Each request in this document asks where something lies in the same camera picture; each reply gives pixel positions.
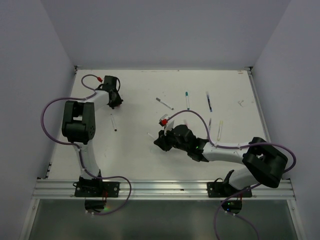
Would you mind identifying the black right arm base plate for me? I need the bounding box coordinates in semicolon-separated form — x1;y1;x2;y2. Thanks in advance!
206;178;253;215

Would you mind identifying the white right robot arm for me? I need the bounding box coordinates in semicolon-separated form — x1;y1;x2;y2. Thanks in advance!
154;124;288;197

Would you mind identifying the blue gel pen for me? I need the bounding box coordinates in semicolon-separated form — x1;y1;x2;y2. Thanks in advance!
205;91;213;113

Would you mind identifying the grey capped white marker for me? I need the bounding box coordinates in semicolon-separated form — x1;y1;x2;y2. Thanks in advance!
155;97;174;111

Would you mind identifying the aluminium front mounting rail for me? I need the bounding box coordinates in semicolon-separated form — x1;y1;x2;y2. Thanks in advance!
32;179;295;200

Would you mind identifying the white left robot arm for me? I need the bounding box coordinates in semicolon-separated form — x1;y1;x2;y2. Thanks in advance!
61;74;123;197

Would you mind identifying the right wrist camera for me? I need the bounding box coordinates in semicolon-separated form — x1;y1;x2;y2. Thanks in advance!
159;114;175;135

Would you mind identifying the green capped white marker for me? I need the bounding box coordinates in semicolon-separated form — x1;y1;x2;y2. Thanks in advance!
185;91;190;110

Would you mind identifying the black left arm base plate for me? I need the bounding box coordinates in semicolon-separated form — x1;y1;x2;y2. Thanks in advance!
72;177;120;214

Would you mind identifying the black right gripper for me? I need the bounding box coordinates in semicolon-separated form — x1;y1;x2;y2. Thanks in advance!
154;125;189;152

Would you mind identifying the yellow capped white marker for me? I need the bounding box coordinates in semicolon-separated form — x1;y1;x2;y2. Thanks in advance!
216;120;223;141

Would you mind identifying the black white marker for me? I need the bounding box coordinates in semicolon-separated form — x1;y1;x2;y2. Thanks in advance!
110;114;118;132

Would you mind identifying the aluminium table edge rail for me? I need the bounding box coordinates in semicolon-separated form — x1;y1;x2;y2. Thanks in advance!
244;66;283;180

